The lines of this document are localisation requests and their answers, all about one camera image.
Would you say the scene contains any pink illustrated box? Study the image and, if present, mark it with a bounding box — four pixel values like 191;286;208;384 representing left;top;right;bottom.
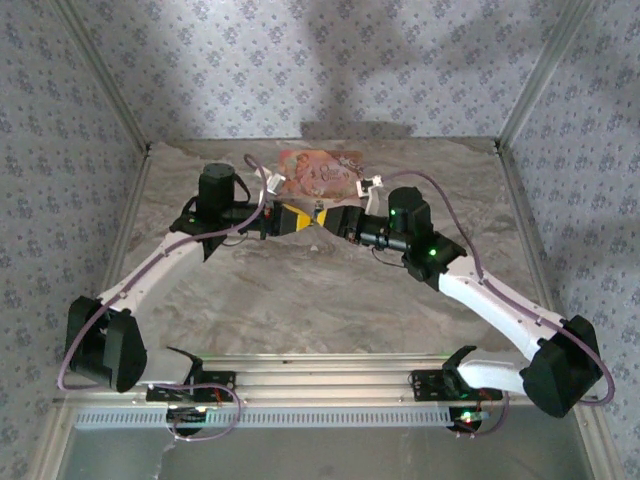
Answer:
276;148;366;201

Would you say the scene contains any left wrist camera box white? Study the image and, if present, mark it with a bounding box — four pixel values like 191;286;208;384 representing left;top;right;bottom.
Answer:
254;167;286;194

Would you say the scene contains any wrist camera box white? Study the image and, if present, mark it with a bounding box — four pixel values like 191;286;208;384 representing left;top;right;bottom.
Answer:
354;174;384;211
254;167;286;194

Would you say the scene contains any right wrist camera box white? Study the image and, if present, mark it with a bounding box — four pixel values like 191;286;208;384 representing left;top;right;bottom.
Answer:
354;174;384;211

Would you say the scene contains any aluminium table side rail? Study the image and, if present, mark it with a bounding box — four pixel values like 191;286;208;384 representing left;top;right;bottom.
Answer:
77;149;154;364
499;148;574;364

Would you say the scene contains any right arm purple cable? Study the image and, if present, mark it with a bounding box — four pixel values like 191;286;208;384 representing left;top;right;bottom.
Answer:
382;169;616;440

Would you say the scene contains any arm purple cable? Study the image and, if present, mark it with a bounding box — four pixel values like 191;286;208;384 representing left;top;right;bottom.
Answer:
56;153;266;442
382;169;616;440

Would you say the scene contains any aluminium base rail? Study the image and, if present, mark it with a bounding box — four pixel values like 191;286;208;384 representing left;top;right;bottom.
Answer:
55;352;599;405

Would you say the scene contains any aluminium frame post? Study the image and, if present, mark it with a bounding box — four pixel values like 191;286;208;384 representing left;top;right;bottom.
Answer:
52;0;152;154
494;0;599;151

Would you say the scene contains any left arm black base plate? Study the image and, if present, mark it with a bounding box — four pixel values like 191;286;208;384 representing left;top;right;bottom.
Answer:
146;370;237;404

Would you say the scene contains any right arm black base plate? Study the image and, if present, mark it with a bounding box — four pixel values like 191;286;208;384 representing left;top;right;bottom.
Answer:
410;368;504;403

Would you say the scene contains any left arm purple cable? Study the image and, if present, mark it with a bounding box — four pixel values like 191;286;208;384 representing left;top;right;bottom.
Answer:
56;153;266;442

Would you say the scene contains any grey slotted cable duct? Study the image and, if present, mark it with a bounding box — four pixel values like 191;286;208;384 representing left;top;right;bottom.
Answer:
74;407;454;431

